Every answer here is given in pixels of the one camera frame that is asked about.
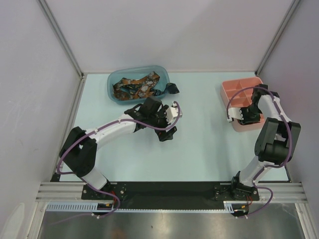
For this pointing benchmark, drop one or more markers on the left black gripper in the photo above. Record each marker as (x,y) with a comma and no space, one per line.
(168,135)

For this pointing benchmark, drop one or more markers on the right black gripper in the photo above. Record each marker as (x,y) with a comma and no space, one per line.
(242,110)

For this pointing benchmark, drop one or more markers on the black tie orange flowers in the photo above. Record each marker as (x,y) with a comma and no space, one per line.
(248,122)

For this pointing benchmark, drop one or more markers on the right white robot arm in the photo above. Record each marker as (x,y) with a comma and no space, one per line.
(276,142)

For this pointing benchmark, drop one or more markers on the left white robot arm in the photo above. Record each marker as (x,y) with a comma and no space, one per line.
(81,146)

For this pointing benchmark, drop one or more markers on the pink divided organizer tray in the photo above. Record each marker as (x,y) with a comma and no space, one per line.
(243,99)

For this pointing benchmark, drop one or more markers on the dark navy patterned tie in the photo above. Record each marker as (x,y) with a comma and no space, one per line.
(169,88)

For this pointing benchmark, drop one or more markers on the brown grey floral tie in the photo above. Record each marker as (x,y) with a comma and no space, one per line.
(151,80)

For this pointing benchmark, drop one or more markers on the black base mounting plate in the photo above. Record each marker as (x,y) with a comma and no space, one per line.
(209,195)

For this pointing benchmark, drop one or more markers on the blue plastic tub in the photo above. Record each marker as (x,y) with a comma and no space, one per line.
(136,73)

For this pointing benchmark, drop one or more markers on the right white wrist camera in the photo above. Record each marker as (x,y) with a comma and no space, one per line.
(234,113)

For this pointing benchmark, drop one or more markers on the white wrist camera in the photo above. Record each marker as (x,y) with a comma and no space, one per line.
(173,112)
(234,113)

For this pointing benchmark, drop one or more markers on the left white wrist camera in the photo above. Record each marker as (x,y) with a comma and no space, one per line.
(173,112)

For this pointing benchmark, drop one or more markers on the aluminium frame rail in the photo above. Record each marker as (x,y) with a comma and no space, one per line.
(283,192)

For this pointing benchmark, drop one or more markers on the white slotted cable duct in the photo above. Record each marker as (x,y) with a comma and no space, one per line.
(87,207)

